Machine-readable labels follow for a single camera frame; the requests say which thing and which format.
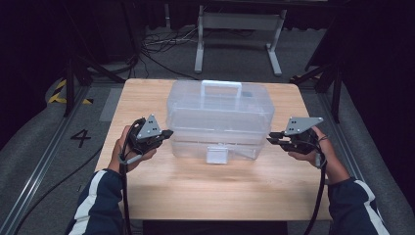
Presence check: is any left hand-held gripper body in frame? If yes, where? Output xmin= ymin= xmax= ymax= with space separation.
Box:
xmin=126 ymin=114 xmax=164 ymax=156

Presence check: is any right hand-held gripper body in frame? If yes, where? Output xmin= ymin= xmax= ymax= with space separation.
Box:
xmin=281 ymin=117 xmax=324 ymax=155

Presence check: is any clear plastic storage box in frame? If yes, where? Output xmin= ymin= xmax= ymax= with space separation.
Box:
xmin=165 ymin=79 xmax=276 ymax=165

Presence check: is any person's left hand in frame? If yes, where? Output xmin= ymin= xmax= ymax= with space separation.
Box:
xmin=107 ymin=125 xmax=158 ymax=174

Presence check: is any person's right hand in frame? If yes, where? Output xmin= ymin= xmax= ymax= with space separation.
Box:
xmin=287 ymin=126 xmax=350 ymax=185

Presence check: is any black metal stand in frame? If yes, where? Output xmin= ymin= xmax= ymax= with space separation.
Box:
xmin=290 ymin=58 xmax=344 ymax=124
xmin=63 ymin=0 xmax=126 ymax=118

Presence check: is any yellow black floor tape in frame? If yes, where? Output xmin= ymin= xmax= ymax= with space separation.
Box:
xmin=48 ymin=78 xmax=94 ymax=106

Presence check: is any metal floor rail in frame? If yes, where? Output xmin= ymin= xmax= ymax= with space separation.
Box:
xmin=317 ymin=92 xmax=391 ymax=235
xmin=0 ymin=86 xmax=92 ymax=235

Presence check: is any right hand-held gripper cable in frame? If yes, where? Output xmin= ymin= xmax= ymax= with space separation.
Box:
xmin=302 ymin=135 xmax=329 ymax=235

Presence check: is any hand-held gripper cable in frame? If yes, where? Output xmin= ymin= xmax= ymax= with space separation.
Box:
xmin=302 ymin=135 xmax=329 ymax=235
xmin=118 ymin=143 xmax=145 ymax=235

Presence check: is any left hand-held gripper cable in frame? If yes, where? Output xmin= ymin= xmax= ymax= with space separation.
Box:
xmin=118 ymin=143 xmax=145 ymax=235

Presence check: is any bundle of floor cables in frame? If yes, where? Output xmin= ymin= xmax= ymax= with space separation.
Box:
xmin=130 ymin=27 xmax=200 ymax=81

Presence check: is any black floor cable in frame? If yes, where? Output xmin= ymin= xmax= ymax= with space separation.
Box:
xmin=13 ymin=146 xmax=104 ymax=235

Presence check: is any white metal table frame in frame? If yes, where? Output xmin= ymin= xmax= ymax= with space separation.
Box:
xmin=194 ymin=4 xmax=288 ymax=77

